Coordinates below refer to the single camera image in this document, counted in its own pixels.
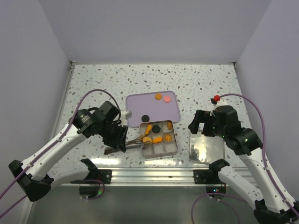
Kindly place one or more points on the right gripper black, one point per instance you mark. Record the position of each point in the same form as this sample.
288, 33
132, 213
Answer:
201, 116

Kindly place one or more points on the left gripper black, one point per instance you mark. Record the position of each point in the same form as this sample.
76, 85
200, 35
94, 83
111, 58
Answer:
119, 142

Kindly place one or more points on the metal tongs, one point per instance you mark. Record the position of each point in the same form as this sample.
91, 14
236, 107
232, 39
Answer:
138, 142

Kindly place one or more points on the metal tin lid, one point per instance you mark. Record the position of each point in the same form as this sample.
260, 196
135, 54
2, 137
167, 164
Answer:
205, 150

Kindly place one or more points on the orange round sandwich cookie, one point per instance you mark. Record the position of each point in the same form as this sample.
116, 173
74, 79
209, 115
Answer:
146, 139

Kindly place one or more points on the black round cookie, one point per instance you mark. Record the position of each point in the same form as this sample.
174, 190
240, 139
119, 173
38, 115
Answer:
156, 129

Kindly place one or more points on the metal cookie tin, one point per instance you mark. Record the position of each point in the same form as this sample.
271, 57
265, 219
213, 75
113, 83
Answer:
161, 149

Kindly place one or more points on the pink round cookie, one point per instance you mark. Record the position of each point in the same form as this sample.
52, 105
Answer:
167, 99

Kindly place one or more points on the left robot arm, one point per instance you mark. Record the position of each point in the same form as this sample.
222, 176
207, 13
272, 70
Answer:
33, 174

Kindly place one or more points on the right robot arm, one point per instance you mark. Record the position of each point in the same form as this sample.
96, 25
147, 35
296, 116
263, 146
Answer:
270, 201

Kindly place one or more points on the purple plastic tray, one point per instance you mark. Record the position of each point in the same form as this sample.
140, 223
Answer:
157, 110

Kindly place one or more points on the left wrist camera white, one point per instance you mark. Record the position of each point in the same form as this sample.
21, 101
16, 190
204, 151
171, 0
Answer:
126, 115

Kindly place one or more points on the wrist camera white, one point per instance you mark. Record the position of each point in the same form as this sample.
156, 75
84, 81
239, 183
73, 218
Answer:
126, 115
217, 102

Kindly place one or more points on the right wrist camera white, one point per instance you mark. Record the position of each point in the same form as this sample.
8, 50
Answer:
217, 102

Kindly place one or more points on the aluminium rail front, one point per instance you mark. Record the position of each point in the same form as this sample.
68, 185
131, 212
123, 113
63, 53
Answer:
127, 176

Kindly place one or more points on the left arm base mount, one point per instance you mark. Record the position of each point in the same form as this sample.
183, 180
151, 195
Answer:
102, 175

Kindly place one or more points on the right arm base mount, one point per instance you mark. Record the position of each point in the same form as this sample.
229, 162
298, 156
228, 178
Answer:
206, 176

